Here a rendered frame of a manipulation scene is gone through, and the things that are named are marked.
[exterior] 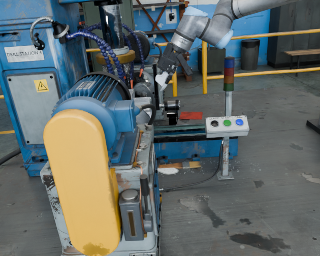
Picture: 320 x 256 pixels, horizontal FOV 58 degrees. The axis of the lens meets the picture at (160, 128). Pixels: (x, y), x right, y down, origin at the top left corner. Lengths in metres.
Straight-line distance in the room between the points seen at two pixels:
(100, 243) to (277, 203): 0.71
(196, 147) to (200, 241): 0.55
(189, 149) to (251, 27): 5.55
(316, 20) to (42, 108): 6.17
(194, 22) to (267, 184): 0.74
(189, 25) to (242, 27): 5.53
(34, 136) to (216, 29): 0.92
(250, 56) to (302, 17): 1.20
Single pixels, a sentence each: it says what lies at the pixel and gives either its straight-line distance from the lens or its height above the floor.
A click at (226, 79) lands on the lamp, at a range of 1.70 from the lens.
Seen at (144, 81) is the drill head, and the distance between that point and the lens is 1.61.
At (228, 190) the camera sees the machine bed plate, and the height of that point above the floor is 0.80.
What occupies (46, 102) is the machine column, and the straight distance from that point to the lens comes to 1.33.
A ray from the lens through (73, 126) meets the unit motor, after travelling 0.62.
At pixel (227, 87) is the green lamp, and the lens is 1.71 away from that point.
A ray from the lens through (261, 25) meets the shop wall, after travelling 6.90.
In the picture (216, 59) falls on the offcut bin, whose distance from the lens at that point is 6.17.
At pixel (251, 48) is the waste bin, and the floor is 0.48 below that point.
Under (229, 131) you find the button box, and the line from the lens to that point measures 1.19.
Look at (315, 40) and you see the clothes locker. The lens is 6.97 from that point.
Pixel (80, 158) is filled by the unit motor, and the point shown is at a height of 1.25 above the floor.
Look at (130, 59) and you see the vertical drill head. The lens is 1.32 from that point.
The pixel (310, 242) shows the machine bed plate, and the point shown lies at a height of 0.80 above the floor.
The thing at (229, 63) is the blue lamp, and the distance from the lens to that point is 1.68.
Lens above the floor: 1.55
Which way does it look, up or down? 24 degrees down
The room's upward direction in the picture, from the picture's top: 5 degrees counter-clockwise
